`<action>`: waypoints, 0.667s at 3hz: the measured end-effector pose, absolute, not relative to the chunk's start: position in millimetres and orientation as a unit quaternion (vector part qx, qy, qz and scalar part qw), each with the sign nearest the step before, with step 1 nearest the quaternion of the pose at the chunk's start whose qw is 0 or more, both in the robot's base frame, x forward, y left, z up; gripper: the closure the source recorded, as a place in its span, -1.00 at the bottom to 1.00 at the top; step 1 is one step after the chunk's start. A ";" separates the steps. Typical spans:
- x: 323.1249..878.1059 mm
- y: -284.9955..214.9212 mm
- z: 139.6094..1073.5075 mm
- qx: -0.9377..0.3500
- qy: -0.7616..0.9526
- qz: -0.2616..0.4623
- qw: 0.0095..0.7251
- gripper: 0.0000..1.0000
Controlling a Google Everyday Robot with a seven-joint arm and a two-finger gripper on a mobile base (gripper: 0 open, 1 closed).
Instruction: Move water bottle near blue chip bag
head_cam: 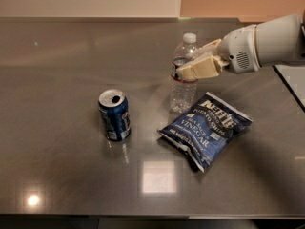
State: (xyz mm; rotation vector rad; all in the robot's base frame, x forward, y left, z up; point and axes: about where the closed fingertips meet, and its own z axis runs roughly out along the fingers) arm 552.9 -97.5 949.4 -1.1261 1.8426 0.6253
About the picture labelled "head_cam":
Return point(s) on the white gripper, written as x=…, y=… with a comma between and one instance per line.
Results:
x=238, y=50

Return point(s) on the clear plastic water bottle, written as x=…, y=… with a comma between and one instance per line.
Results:
x=183, y=91

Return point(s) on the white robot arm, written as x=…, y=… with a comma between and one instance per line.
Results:
x=278, y=42

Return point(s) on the blue kettle chip bag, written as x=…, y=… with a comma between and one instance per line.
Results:
x=205, y=129

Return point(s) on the blue soda can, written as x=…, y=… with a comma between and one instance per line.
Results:
x=114, y=109

